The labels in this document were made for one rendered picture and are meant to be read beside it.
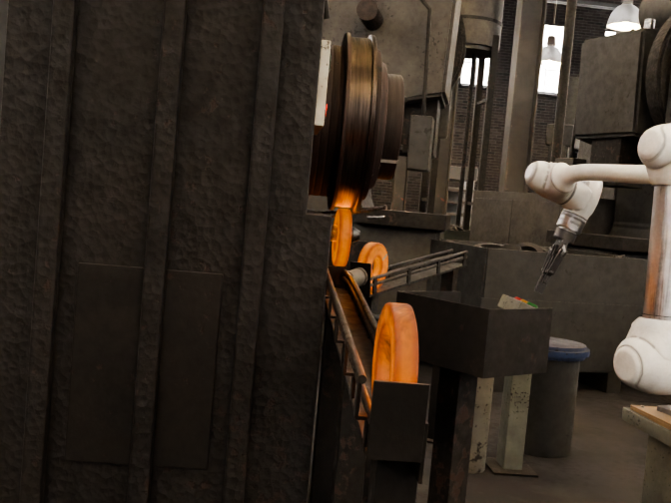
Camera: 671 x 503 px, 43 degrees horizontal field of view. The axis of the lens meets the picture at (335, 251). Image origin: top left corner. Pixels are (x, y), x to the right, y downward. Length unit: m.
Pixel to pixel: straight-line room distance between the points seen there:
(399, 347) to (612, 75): 4.89
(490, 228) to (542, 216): 0.64
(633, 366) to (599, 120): 3.64
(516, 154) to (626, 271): 6.54
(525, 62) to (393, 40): 6.45
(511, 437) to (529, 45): 8.70
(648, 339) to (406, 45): 2.94
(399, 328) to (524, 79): 10.26
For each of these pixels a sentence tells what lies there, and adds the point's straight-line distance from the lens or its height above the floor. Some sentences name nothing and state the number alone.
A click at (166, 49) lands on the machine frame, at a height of 1.18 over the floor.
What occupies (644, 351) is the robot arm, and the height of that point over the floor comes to 0.57.
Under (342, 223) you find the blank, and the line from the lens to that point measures 2.21.
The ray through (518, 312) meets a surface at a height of 0.71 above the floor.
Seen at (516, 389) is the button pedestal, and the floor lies 0.30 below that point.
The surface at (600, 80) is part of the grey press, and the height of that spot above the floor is 1.87.
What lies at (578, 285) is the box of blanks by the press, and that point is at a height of 0.58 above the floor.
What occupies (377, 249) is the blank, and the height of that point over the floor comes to 0.76.
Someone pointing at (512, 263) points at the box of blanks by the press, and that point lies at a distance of 4.42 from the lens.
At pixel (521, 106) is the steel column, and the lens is 11.29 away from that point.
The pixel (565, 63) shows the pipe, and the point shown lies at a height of 2.50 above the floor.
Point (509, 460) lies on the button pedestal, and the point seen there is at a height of 0.04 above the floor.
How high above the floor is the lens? 0.90
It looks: 3 degrees down
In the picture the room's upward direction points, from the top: 5 degrees clockwise
